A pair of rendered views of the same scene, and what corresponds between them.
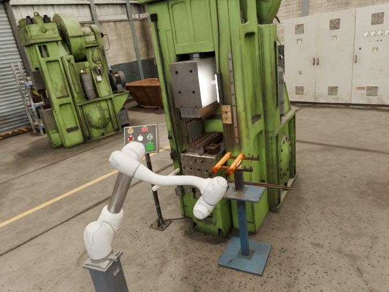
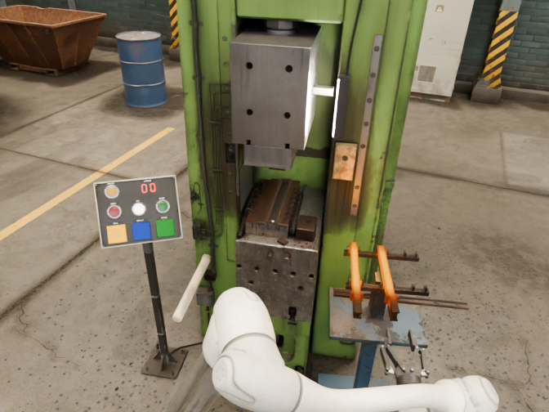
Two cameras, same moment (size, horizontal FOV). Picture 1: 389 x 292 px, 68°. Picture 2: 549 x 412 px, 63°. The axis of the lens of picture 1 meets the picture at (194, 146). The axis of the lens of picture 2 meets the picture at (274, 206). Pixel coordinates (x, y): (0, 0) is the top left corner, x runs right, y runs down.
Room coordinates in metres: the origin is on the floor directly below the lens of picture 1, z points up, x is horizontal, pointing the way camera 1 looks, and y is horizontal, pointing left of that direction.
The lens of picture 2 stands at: (1.06, 0.67, 2.12)
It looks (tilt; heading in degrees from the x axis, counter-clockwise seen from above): 32 degrees down; 335
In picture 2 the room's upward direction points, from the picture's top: 2 degrees clockwise
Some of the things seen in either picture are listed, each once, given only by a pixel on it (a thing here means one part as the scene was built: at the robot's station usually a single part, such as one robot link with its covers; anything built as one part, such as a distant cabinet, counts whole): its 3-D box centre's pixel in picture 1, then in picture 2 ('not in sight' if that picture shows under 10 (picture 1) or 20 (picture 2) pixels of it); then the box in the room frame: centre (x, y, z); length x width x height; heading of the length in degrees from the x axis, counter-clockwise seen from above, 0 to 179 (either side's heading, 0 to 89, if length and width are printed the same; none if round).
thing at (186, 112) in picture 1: (200, 106); (276, 137); (2.77, -0.11, 1.32); 0.42 x 0.20 x 0.10; 146
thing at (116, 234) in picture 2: not in sight; (117, 234); (2.73, 0.63, 1.01); 0.07 x 0.05 x 0.07; 81
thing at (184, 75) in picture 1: (201, 81); (287, 83); (2.74, -0.15, 1.56); 0.42 x 0.39 x 0.40; 146
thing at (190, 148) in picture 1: (205, 141); (274, 204); (2.77, -0.11, 0.96); 0.42 x 0.20 x 0.09; 146
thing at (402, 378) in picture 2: not in sight; (408, 378); (1.69, -0.09, 0.97); 0.09 x 0.08 x 0.07; 152
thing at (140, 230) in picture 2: not in sight; (141, 230); (2.71, 0.53, 1.01); 0.07 x 0.05 x 0.07; 81
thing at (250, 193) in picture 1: (239, 189); (375, 315); (2.15, -0.33, 0.70); 0.40 x 0.30 x 0.02; 61
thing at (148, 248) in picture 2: (153, 182); (154, 291); (2.84, 0.51, 0.54); 0.04 x 0.04 x 1.08; 56
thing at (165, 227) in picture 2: (150, 146); (165, 227); (2.70, 0.44, 1.01); 0.07 x 0.05 x 0.07; 81
